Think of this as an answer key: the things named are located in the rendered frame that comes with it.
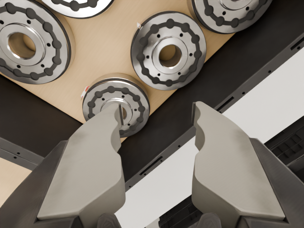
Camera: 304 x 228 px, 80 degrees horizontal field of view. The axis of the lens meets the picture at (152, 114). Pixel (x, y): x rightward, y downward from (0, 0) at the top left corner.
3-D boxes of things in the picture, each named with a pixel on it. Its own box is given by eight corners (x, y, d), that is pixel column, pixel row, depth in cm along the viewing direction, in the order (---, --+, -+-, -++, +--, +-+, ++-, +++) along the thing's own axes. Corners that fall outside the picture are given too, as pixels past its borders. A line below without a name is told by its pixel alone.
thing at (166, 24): (169, -9, 21) (170, -9, 21) (219, 51, 25) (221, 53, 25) (116, 57, 24) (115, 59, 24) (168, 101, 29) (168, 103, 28)
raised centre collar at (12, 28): (12, 12, 20) (9, 12, 20) (54, 44, 22) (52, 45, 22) (-7, 45, 22) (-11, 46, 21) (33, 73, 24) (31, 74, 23)
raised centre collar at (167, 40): (169, 26, 23) (170, 27, 22) (194, 54, 25) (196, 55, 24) (143, 57, 24) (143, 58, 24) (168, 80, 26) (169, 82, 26)
